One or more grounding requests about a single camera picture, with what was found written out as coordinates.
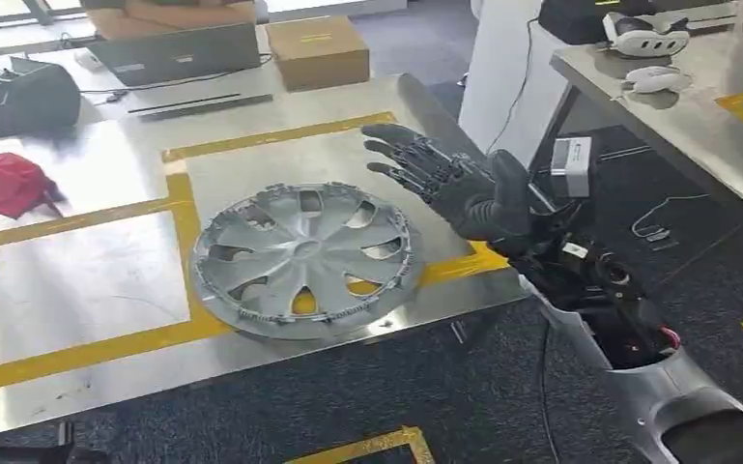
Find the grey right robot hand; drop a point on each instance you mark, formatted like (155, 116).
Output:
(473, 198)

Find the silver plastic wheel hubcap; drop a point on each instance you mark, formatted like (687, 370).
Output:
(294, 256)

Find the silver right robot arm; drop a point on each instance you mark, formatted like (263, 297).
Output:
(665, 391)

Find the white panel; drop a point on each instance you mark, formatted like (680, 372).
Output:
(505, 77)

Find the black device case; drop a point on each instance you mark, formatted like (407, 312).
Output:
(576, 22)

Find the brown cardboard box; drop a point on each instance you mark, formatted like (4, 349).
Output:
(320, 61)

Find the white VR controller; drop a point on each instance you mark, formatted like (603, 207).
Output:
(656, 78)

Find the steel table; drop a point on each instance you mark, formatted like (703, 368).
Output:
(685, 134)

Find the white VR headset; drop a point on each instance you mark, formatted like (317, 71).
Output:
(640, 38)

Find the black flat bar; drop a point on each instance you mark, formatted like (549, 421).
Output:
(217, 105)

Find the grey laptop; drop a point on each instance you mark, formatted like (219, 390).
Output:
(172, 54)

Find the steel bench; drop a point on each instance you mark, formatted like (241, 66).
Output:
(89, 288)

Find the white computer mouse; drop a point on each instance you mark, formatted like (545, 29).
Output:
(89, 59)

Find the black bag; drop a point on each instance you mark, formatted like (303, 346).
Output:
(19, 102)

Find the red cloth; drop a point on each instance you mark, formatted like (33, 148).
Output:
(6, 186)

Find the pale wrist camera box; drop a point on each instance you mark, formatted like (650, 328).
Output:
(569, 170)

